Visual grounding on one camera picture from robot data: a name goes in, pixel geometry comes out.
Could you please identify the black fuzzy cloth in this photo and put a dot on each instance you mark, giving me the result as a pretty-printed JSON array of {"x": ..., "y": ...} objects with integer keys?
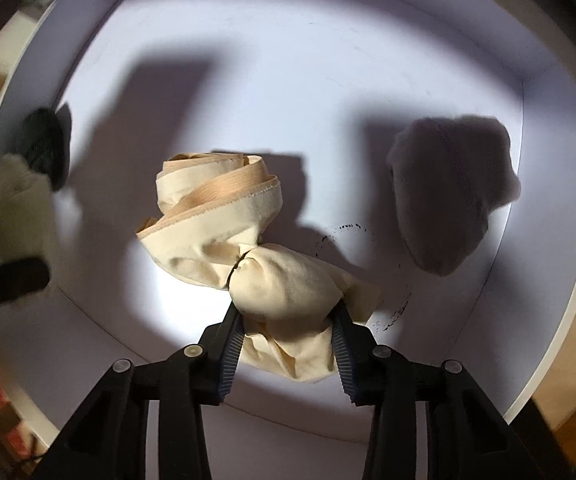
[{"x": 42, "y": 145}]

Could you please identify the white drawer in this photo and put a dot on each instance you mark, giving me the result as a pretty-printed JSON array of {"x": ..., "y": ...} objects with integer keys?
[{"x": 293, "y": 60}]

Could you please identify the off-white cloth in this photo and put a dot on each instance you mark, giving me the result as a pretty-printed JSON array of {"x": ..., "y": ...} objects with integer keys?
[{"x": 17, "y": 210}]

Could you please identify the cream cloth with peach band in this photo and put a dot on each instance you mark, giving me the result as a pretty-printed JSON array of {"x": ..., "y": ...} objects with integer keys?
[{"x": 278, "y": 285}]

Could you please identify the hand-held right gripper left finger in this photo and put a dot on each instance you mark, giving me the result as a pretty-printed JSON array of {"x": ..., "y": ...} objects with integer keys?
[{"x": 233, "y": 355}]

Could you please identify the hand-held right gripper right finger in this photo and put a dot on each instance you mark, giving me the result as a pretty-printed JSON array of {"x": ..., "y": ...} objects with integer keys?
[{"x": 343, "y": 360}]

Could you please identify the grey fuzzy cloth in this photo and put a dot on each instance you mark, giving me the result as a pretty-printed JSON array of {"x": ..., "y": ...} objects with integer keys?
[{"x": 443, "y": 195}]

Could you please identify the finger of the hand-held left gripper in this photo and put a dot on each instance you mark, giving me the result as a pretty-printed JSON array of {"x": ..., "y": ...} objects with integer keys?
[{"x": 12, "y": 277}]

